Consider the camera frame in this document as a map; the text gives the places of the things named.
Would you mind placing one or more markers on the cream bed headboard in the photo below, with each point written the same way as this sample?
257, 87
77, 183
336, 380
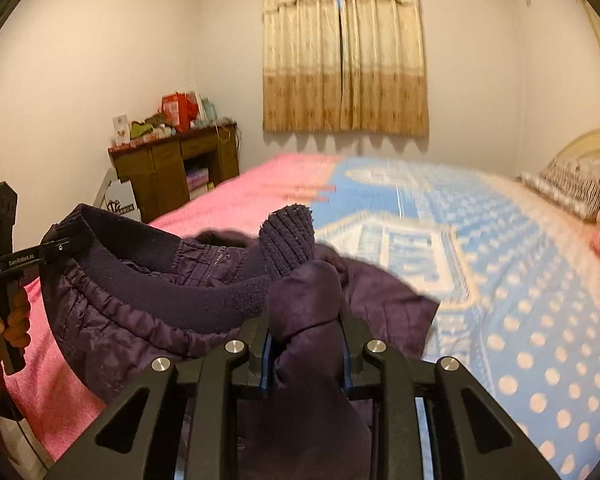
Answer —
585, 147

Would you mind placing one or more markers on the pale blue bag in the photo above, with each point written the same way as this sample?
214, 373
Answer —
209, 109

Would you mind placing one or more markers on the white box with crown print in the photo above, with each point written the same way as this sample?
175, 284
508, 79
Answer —
122, 202

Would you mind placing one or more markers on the wide beige window curtain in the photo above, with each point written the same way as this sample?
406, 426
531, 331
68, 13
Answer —
345, 45

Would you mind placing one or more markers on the person's left hand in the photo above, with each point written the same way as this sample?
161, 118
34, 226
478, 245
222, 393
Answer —
16, 317

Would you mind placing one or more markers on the bed with pink blue sheets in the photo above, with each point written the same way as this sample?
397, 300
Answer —
480, 285

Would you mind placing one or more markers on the white card box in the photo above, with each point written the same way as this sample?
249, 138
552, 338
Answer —
121, 131

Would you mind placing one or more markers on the red gift bag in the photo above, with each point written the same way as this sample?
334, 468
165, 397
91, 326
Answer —
179, 111

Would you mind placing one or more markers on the patterned pillow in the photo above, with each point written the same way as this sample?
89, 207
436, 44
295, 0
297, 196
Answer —
570, 185

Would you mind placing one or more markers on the purple quilted jacket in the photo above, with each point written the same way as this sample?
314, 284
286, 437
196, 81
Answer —
180, 290

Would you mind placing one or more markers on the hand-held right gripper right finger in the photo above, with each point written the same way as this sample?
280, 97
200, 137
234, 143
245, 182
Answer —
347, 360

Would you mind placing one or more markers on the brown wooden desk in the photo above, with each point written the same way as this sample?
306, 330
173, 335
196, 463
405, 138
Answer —
165, 170

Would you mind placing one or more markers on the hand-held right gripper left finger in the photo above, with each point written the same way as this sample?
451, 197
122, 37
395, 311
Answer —
266, 360

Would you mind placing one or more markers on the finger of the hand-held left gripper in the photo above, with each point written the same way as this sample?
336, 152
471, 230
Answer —
60, 248

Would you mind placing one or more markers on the grey metal frame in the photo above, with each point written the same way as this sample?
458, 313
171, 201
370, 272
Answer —
102, 187

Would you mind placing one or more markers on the stack of boxes in desk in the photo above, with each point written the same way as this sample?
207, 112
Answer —
199, 182

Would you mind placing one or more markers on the green cloth pile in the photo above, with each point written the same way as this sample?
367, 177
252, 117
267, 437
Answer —
145, 127

